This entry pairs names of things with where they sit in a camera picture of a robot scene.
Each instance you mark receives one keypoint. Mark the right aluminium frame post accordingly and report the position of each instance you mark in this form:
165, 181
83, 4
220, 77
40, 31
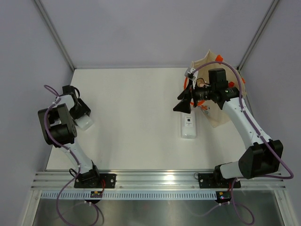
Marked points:
261, 28

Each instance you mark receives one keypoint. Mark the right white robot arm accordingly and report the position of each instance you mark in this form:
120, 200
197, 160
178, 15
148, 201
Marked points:
263, 154

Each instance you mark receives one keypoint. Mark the left aluminium frame post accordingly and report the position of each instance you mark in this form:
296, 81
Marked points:
53, 32

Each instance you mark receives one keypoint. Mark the white slotted cable duct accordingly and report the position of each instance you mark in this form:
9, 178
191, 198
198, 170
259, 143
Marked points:
130, 195

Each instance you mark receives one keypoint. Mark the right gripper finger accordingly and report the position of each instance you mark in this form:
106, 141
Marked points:
183, 106
187, 93

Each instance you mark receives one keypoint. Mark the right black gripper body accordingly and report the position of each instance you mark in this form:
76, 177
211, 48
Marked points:
201, 93

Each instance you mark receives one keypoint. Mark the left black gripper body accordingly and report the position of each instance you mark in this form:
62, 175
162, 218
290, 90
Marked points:
79, 110

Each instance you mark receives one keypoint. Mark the aluminium frame post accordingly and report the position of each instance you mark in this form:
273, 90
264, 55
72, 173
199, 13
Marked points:
261, 28
53, 32

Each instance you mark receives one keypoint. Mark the white rectangular bottle black cap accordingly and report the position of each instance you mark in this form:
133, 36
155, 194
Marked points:
188, 125

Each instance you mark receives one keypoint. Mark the peach bottle pink cap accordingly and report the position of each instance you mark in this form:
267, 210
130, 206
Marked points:
201, 82

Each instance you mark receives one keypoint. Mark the canvas tote bag orange handles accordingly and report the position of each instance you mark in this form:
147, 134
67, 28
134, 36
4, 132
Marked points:
226, 85

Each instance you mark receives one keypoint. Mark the aluminium mounting rail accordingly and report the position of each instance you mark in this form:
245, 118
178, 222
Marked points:
161, 180

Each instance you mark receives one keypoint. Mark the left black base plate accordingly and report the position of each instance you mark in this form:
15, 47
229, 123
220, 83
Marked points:
107, 180

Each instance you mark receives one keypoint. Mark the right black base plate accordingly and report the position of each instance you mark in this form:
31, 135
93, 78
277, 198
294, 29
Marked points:
207, 180

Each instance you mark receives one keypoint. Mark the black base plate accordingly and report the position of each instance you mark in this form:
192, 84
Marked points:
207, 180
107, 180

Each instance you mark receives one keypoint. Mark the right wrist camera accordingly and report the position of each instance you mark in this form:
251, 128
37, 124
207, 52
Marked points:
192, 75

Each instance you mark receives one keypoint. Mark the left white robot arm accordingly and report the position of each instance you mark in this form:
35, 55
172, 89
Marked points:
59, 123

